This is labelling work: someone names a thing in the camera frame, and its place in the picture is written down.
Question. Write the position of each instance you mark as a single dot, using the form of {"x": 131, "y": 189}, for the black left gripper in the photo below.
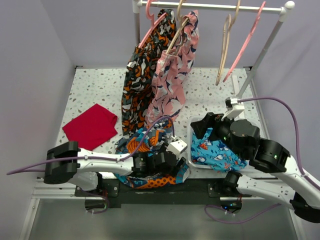
{"x": 173, "y": 170}

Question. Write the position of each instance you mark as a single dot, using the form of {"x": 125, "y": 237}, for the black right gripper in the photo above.
{"x": 211, "y": 120}

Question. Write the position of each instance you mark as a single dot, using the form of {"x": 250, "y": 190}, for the blue orange patterned shorts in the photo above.
{"x": 154, "y": 137}

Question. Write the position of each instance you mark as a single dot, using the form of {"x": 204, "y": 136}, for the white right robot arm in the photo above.
{"x": 268, "y": 156}

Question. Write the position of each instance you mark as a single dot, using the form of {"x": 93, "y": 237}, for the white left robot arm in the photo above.
{"x": 67, "y": 163}

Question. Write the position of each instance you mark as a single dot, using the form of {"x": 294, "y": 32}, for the light blue shark shorts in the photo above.
{"x": 214, "y": 154}

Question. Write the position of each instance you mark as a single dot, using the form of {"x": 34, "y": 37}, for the pink patterned shorts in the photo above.
{"x": 172, "y": 70}

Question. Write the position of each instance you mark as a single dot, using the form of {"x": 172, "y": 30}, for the black orange camouflage shorts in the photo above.
{"x": 137, "y": 91}

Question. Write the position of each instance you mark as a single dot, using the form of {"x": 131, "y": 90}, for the wooden hanger with shorts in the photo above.
{"x": 182, "y": 22}

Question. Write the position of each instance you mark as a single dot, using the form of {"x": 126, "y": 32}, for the empty wooden hanger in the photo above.
{"x": 228, "y": 24}

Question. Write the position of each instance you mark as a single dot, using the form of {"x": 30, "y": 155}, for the empty pink hanger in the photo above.
{"x": 246, "y": 42}

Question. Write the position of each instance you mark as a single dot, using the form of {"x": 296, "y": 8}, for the pink hanger left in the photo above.
{"x": 153, "y": 23}

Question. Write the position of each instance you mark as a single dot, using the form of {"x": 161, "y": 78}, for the white plastic basket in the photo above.
{"x": 206, "y": 172}

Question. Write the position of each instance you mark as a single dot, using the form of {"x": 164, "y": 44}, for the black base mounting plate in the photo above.
{"x": 194, "y": 191}

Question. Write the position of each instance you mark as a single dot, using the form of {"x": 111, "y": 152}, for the red folded cloth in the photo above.
{"x": 92, "y": 128}

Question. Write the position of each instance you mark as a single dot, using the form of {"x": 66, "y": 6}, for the white clothes rack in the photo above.
{"x": 283, "y": 12}

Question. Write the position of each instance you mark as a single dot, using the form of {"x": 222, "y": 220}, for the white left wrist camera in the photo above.
{"x": 176, "y": 146}

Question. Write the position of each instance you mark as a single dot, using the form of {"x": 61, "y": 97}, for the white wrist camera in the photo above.
{"x": 234, "y": 107}
{"x": 176, "y": 146}

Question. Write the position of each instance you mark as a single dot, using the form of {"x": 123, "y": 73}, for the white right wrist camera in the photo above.
{"x": 234, "y": 107}

